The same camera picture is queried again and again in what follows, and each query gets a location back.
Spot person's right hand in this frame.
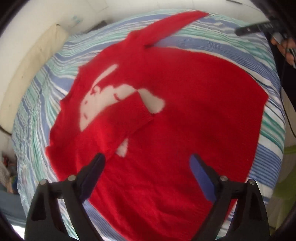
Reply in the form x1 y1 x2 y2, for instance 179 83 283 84
271 37 295 66

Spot dark wooden nightstand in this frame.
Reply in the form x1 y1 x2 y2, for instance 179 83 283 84
85 20 108 33

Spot cream padded headboard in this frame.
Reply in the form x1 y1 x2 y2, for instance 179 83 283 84
1 24 69 133

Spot red knit sweater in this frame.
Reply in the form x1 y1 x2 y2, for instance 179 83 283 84
46 11 268 240

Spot pile of clothes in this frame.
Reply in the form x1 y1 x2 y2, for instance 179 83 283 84
0 152 18 194

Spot wall socket with blue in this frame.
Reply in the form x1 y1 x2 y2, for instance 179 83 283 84
69 16 82 28

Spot striped blue green bedspread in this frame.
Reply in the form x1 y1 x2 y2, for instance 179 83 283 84
12 9 285 240

